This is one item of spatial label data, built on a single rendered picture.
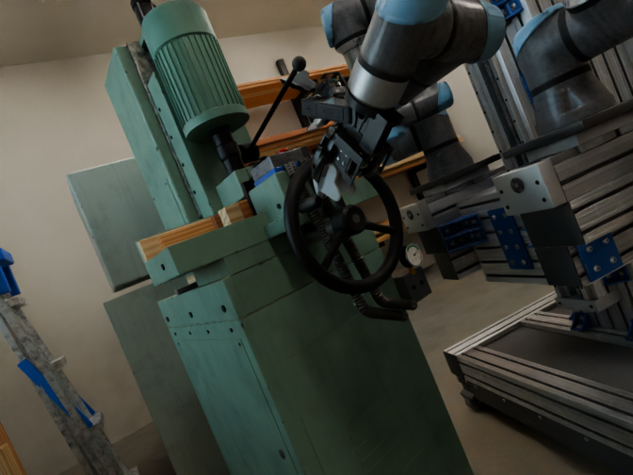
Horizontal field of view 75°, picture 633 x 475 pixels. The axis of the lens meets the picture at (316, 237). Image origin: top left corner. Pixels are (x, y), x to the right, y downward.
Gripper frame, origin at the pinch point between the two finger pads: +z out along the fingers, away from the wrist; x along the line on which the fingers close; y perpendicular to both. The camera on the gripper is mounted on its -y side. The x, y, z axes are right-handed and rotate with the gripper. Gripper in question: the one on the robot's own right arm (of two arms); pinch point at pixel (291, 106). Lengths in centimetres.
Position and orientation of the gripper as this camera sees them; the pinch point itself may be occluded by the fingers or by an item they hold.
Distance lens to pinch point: 108.0
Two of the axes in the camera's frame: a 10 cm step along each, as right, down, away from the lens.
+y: 4.8, -3.6, -8.0
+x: 4.6, 8.8, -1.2
